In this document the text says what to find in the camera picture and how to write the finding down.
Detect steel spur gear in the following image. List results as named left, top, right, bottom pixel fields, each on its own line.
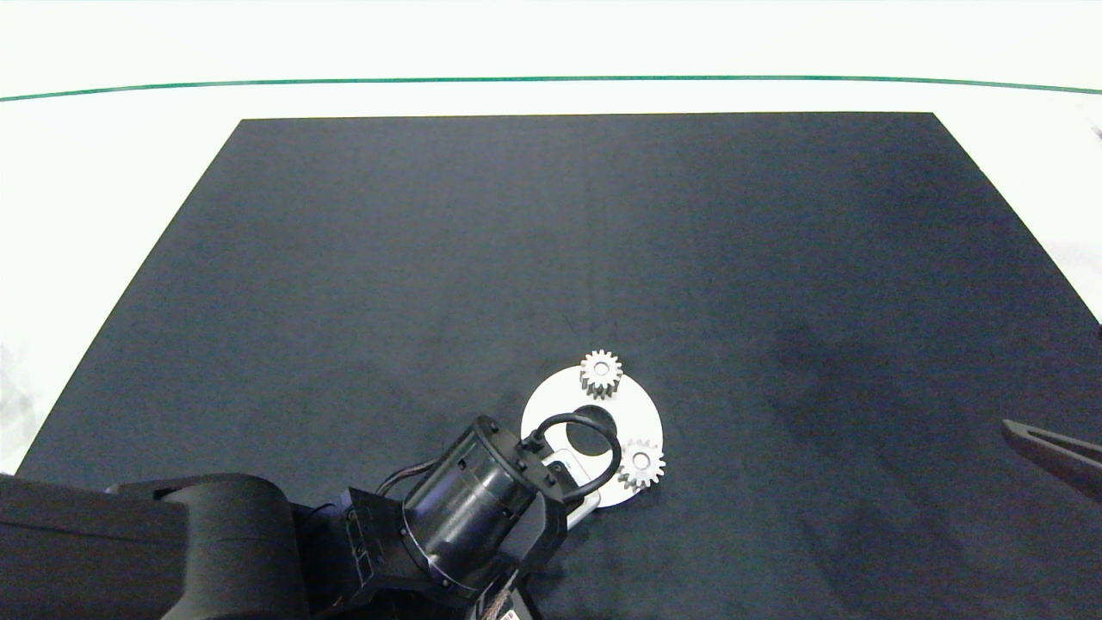
left=579, top=350, right=624, bottom=400
left=617, top=439, right=666, bottom=492

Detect round white plate with pins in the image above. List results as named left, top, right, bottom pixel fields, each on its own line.
left=521, top=364, right=665, bottom=509

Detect dark mat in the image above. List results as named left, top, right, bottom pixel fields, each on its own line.
left=0, top=112, right=1102, bottom=620

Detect boxy shiny wrist camera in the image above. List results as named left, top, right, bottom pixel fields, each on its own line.
left=548, top=448, right=602, bottom=528

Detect black cable loop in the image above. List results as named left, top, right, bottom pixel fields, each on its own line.
left=527, top=412, right=622, bottom=504

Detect thin black wrist cables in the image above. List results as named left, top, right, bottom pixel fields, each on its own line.
left=375, top=459, right=438, bottom=499

